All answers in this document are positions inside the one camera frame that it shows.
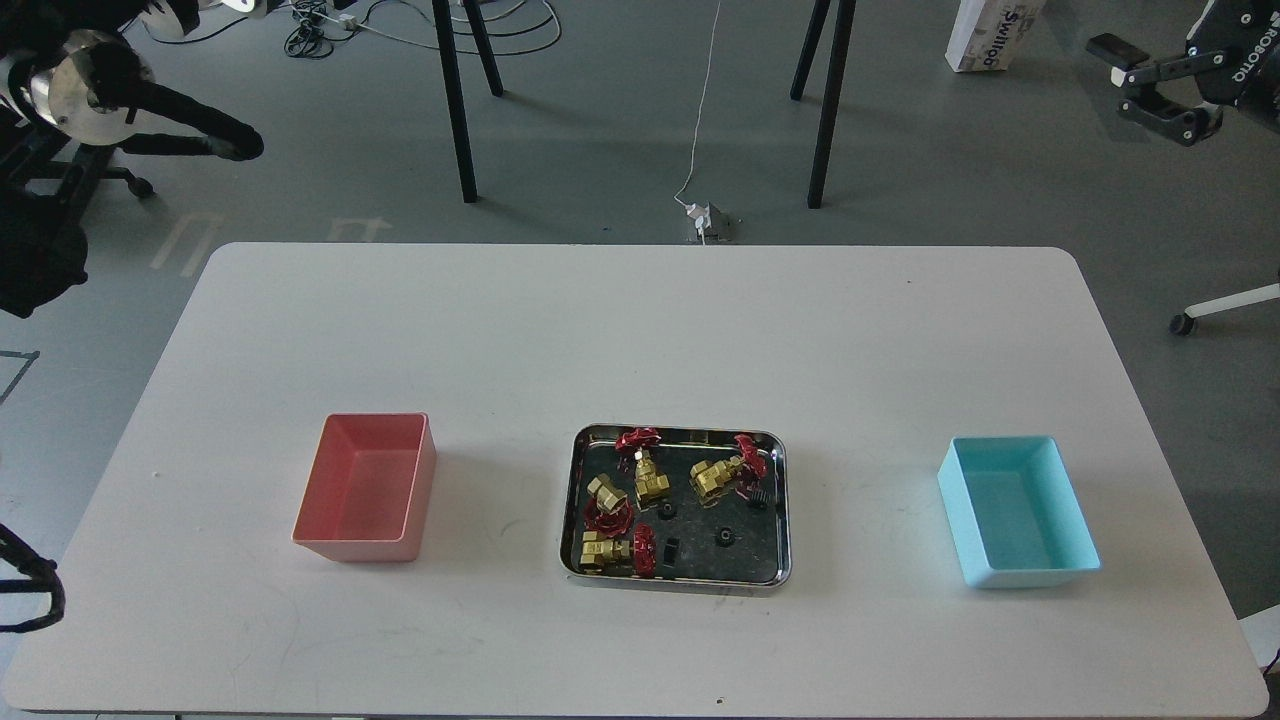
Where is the metal tray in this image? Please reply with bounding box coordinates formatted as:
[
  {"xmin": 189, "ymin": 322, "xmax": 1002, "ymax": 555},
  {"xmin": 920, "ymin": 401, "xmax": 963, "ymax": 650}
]
[{"xmin": 559, "ymin": 424, "xmax": 792, "ymax": 591}]

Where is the brass valve red handle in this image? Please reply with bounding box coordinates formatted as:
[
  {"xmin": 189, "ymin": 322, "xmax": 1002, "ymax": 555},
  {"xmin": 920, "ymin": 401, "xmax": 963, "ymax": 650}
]
[{"xmin": 584, "ymin": 474, "xmax": 634, "ymax": 538}]

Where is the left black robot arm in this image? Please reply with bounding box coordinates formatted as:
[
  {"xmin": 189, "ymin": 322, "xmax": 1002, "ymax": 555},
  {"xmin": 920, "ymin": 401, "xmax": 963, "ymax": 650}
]
[{"xmin": 3, "ymin": 1, "xmax": 264, "ymax": 161}]

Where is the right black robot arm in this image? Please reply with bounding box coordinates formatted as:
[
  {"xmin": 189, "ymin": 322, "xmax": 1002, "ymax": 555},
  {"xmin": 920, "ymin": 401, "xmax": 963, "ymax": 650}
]
[{"xmin": 1085, "ymin": 1, "xmax": 1279, "ymax": 147}]

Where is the brass valve top centre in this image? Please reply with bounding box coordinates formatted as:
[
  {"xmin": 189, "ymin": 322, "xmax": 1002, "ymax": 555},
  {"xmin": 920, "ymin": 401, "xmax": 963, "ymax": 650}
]
[{"xmin": 614, "ymin": 427, "xmax": 671, "ymax": 509}]

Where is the brass valve right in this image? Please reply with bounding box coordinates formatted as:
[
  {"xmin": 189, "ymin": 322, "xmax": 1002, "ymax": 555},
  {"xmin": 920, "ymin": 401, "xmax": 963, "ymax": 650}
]
[{"xmin": 689, "ymin": 433, "xmax": 769, "ymax": 507}]

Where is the black gear near right valve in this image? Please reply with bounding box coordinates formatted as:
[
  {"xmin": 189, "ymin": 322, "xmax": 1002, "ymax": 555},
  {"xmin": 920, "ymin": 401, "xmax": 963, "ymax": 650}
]
[{"xmin": 748, "ymin": 488, "xmax": 771, "ymax": 509}]

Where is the black gear upright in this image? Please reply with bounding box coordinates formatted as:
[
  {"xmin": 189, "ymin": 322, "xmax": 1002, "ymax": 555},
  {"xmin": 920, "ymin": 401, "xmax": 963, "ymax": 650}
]
[{"xmin": 662, "ymin": 537, "xmax": 681, "ymax": 568}]

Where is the brass valve bottom left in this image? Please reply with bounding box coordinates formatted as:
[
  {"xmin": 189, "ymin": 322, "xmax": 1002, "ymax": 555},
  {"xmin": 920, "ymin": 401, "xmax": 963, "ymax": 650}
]
[{"xmin": 579, "ymin": 523, "xmax": 657, "ymax": 579}]

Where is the pink plastic box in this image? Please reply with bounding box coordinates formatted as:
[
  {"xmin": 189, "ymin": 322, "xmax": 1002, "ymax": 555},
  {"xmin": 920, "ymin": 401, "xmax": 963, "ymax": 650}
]
[{"xmin": 292, "ymin": 413, "xmax": 436, "ymax": 562}]

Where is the blue plastic box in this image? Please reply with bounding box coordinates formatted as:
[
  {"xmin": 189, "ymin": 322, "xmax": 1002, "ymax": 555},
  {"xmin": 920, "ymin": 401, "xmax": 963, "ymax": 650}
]
[{"xmin": 937, "ymin": 436, "xmax": 1102, "ymax": 591}]

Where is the white cardboard box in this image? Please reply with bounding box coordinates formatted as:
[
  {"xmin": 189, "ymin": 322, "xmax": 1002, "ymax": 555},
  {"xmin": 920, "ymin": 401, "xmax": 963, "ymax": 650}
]
[{"xmin": 945, "ymin": 1, "xmax": 1046, "ymax": 73}]

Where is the white power adapter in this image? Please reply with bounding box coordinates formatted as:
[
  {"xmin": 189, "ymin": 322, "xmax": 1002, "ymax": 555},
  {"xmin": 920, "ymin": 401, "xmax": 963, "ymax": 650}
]
[{"xmin": 684, "ymin": 202, "xmax": 713, "ymax": 234}]

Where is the black table leg left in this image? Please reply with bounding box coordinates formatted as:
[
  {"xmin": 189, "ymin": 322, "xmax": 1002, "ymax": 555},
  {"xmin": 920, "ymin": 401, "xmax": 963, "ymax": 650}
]
[{"xmin": 431, "ymin": 0, "xmax": 504, "ymax": 202}]

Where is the black table leg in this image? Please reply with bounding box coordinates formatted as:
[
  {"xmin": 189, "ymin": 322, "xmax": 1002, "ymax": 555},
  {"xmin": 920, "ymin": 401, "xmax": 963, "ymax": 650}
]
[
  {"xmin": 788, "ymin": 1, "xmax": 858, "ymax": 209},
  {"xmin": 431, "ymin": 0, "xmax": 504, "ymax": 202}
]

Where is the black table leg right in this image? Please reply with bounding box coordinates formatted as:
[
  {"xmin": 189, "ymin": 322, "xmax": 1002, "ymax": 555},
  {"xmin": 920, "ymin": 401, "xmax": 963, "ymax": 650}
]
[{"xmin": 788, "ymin": 1, "xmax": 858, "ymax": 209}]

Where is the white chair base leg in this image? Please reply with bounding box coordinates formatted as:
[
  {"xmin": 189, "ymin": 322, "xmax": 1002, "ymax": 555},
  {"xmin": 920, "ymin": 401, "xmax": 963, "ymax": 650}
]
[{"xmin": 1167, "ymin": 283, "xmax": 1279, "ymax": 336}]

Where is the black office chair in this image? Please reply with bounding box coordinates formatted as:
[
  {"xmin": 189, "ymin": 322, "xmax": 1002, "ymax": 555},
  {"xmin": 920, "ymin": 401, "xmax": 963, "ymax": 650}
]
[{"xmin": 1, "ymin": 126, "xmax": 154, "ymax": 318}]

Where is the white cable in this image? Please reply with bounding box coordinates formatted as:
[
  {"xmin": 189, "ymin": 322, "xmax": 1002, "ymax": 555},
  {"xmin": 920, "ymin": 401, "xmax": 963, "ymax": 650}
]
[{"xmin": 673, "ymin": 0, "xmax": 723, "ymax": 211}]

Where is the cable bundle on floor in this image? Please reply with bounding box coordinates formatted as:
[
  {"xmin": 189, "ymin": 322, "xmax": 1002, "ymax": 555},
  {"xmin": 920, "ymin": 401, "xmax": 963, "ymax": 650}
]
[{"xmin": 131, "ymin": 0, "xmax": 563, "ymax": 59}]

